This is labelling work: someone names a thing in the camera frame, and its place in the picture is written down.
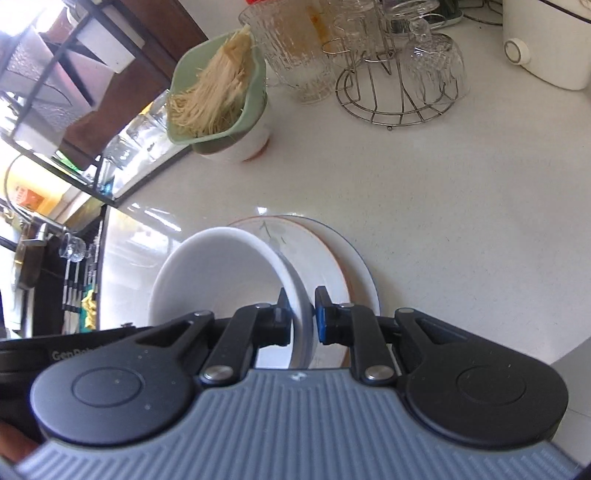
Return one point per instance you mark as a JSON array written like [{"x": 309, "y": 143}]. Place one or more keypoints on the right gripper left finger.
[{"x": 235, "y": 341}]

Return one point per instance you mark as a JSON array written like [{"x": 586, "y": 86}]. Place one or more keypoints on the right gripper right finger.
[{"x": 356, "y": 327}]

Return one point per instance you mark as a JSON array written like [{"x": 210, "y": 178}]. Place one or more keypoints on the small white ceramic bowl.
[{"x": 222, "y": 269}]

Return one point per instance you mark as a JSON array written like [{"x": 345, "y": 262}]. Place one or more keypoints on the person's left hand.
[{"x": 14, "y": 445}]

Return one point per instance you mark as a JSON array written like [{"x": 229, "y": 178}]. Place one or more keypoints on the yellow dish cloth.
[{"x": 89, "y": 306}]

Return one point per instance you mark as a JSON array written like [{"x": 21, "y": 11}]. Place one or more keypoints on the stemmed wine glass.
[{"x": 72, "y": 248}]

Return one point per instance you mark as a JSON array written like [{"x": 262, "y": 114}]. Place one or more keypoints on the yellow detergent bottle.
[{"x": 33, "y": 187}]

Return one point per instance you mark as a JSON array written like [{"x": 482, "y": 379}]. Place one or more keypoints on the white bowl red base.
[{"x": 246, "y": 148}]

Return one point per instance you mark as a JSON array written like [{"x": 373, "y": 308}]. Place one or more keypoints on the green bowl with noodles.
[{"x": 217, "y": 93}]

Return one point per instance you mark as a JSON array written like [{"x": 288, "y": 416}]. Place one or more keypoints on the upturned glass on rack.
[{"x": 435, "y": 64}]

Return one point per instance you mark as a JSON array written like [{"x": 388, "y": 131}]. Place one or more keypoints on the black dish rack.
[{"x": 57, "y": 61}]

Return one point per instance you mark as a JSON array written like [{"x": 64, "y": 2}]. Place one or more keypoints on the glass jar red lid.
[{"x": 285, "y": 33}]

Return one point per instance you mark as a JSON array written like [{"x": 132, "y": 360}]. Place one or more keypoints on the wooden cutting board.
[{"x": 168, "y": 31}]

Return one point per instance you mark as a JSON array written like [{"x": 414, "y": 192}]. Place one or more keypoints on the wire glass drying rack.
[{"x": 374, "y": 87}]

